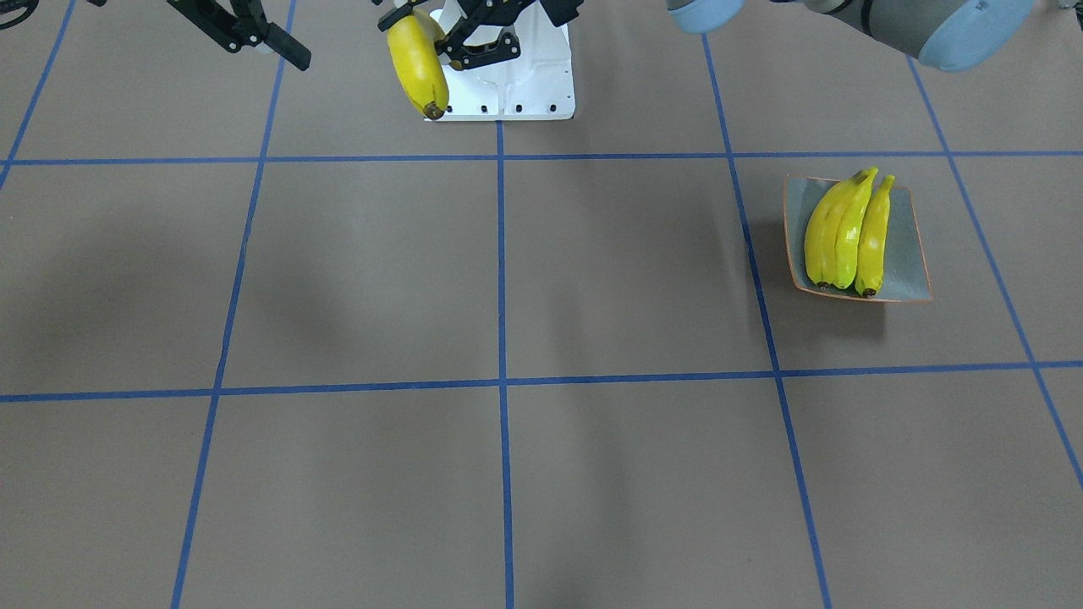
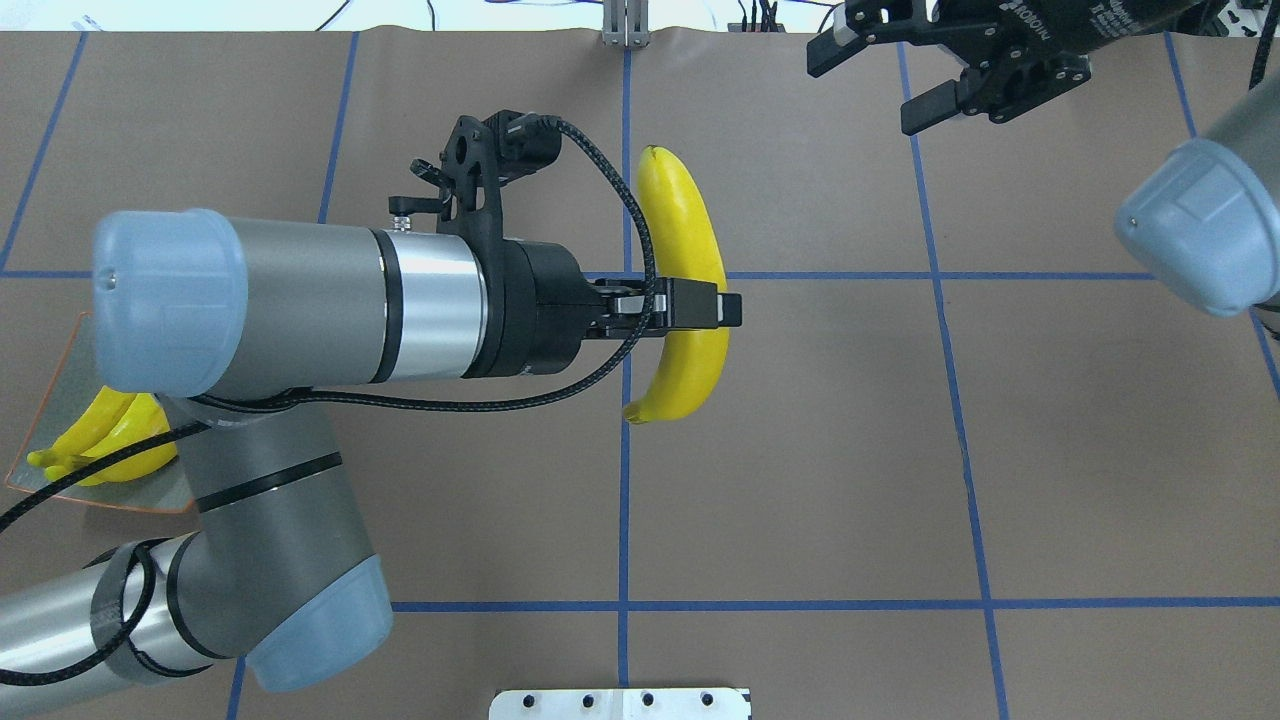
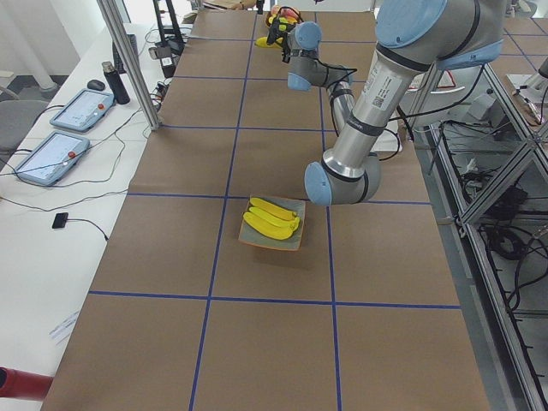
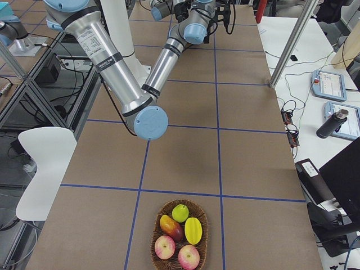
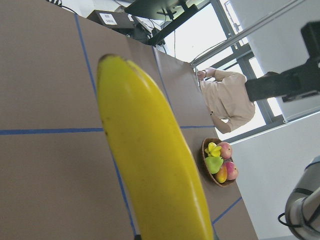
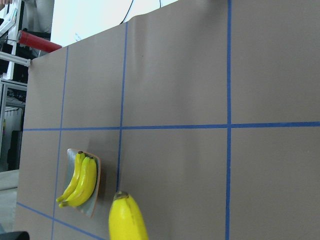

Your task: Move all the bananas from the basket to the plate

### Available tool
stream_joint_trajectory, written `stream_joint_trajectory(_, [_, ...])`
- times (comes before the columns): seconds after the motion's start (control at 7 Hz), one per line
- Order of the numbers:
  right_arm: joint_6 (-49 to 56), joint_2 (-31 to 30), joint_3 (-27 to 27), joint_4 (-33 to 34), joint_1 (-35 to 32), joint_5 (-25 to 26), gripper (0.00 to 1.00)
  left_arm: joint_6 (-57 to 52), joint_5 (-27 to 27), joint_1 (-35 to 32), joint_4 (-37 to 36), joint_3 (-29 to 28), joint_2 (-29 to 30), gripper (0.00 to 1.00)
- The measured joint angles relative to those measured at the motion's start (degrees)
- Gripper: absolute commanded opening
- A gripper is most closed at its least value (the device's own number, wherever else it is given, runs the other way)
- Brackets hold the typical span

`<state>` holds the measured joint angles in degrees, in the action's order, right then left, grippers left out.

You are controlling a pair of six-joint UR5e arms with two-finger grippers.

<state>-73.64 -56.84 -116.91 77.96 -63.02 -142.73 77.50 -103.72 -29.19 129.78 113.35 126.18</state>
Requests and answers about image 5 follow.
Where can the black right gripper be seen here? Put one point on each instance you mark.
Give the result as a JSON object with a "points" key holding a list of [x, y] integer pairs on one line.
{"points": [[297, 83]]}

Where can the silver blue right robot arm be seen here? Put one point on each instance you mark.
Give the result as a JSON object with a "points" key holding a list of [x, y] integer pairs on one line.
{"points": [[302, 209]]}

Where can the brown wicker basket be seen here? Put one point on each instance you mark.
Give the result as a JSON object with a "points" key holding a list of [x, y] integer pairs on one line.
{"points": [[204, 155]]}

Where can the person in beige shirt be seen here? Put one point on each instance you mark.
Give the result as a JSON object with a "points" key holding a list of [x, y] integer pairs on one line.
{"points": [[226, 98]]}

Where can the red apple left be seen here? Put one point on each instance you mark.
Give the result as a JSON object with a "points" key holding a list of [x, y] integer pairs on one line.
{"points": [[226, 150]]}

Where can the red apple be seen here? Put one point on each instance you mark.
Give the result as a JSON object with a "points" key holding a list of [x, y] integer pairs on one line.
{"points": [[232, 170], [226, 150]]}

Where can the yellow starfruit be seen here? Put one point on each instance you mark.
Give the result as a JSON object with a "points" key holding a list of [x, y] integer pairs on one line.
{"points": [[213, 150]]}

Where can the red apple right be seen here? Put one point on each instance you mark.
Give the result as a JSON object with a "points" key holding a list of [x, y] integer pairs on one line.
{"points": [[232, 170]]}

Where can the green pear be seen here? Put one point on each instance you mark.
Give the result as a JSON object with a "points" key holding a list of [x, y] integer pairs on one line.
{"points": [[213, 163]]}

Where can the orange mango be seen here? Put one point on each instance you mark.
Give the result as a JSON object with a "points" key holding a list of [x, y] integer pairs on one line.
{"points": [[221, 175]]}

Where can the black box white label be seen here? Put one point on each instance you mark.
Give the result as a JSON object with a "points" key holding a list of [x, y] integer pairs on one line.
{"points": [[110, 19]]}

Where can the aluminium frame post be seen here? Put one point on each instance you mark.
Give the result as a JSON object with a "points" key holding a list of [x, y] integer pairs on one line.
{"points": [[273, 30]]}

